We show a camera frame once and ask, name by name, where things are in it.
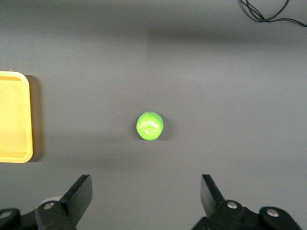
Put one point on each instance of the yellow plastic tray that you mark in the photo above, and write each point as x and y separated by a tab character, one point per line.
12	115

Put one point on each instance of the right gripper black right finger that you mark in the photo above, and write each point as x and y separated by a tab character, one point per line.
216	210

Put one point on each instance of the green apple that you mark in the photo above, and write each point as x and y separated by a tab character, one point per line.
149	125

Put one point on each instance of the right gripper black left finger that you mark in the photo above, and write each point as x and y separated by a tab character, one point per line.
72	206

